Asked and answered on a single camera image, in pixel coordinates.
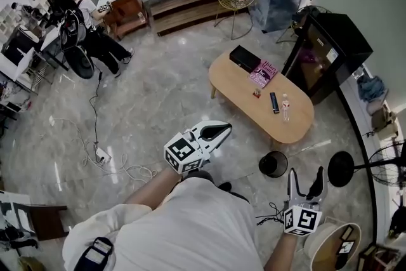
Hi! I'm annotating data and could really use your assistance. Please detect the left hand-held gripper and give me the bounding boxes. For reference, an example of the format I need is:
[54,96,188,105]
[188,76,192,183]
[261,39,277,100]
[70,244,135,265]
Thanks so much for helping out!
[164,120,232,175]

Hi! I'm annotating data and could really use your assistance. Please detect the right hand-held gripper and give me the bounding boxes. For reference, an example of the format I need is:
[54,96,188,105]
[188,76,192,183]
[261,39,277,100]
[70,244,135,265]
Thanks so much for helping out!
[284,166,329,237]

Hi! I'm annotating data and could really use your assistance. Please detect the black waste bin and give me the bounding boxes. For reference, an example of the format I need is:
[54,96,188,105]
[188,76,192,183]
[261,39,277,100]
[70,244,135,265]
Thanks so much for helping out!
[258,150,289,178]

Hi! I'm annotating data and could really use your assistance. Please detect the dark blue rectangular packet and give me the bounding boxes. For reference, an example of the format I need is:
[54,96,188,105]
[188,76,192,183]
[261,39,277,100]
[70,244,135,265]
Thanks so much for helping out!
[269,91,280,114]

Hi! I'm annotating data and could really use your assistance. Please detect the clear plastic water bottle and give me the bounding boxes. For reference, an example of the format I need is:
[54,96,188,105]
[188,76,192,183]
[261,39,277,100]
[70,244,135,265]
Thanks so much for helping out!
[280,92,292,124]

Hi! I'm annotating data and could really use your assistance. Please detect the person's left forearm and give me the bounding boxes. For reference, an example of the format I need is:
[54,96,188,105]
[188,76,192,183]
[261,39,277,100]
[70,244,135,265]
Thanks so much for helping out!
[123,166,185,212]

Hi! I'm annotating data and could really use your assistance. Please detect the person's right forearm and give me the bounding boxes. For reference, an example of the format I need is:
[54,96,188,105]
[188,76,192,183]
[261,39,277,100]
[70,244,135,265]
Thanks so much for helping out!
[265,231,299,271]

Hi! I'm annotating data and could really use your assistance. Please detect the wooden coffee table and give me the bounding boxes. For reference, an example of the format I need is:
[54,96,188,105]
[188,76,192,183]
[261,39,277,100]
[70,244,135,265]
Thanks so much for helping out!
[208,48,315,145]

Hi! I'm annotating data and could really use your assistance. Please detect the black round-base standing fan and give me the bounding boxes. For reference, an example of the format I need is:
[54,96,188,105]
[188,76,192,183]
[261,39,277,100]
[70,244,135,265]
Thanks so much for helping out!
[327,138,406,188]

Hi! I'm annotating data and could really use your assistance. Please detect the round white basket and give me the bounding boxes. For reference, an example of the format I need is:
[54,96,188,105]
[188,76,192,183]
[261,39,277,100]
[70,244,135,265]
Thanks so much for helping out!
[304,215,362,271]

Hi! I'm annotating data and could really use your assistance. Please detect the person's black trousers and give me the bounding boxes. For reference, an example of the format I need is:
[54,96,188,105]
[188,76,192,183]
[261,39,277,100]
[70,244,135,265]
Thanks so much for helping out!
[218,182,251,202]

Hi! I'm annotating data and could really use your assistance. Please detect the pink book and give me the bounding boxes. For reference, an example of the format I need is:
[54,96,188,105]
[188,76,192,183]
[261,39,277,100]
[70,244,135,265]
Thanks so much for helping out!
[248,58,280,89]

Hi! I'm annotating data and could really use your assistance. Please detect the black box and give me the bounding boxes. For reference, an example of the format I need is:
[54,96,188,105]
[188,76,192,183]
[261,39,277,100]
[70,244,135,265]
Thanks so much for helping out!
[228,44,261,73]

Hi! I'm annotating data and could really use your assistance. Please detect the person's white shirt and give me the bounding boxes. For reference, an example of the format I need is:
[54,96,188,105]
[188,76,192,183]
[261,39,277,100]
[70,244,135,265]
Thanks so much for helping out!
[62,176,264,271]

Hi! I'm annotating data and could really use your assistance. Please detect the beige bag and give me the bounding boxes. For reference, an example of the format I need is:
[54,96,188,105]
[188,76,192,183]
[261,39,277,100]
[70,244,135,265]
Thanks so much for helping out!
[370,103,397,140]

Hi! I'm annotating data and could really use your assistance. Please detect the white power strip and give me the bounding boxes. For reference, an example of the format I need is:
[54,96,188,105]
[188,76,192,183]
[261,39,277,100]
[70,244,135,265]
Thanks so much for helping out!
[95,147,112,164]

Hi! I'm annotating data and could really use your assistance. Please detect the blue cloth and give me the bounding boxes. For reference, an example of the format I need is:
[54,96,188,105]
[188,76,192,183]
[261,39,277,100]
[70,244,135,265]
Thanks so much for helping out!
[357,74,386,102]

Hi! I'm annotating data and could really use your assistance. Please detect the wooden steps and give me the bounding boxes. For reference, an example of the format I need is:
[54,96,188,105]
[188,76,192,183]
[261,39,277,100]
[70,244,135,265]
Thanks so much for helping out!
[148,0,251,37]

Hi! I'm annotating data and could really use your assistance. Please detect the black glass-door fridge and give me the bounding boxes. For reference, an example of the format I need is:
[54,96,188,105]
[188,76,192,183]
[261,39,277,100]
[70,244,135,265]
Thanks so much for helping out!
[281,12,374,105]

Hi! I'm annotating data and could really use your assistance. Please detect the brown wooden cabinet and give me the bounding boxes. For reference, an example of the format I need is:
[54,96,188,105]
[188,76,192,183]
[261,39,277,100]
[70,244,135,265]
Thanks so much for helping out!
[96,0,150,41]

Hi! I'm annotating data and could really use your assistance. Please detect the black floor fan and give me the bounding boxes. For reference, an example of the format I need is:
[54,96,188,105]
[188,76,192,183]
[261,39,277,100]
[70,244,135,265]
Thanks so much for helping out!
[63,44,96,80]

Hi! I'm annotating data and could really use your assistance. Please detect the brown box stool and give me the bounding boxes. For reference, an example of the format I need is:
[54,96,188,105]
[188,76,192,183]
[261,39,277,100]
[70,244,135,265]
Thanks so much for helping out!
[12,202,69,242]

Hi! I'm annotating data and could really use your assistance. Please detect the black cable bundle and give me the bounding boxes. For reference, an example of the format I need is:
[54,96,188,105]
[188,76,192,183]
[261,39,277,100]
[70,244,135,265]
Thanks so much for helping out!
[255,201,286,226]

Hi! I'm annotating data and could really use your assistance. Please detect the white cable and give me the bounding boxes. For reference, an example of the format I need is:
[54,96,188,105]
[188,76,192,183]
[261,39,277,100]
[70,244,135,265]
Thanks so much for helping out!
[39,117,158,183]

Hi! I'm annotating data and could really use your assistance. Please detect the thin black cable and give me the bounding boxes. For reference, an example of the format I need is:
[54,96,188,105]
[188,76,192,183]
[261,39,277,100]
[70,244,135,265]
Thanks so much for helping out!
[88,71,104,152]

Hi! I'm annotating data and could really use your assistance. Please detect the black strap pouch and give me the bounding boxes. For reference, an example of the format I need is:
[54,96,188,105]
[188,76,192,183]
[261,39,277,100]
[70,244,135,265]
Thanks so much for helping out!
[74,236,115,271]

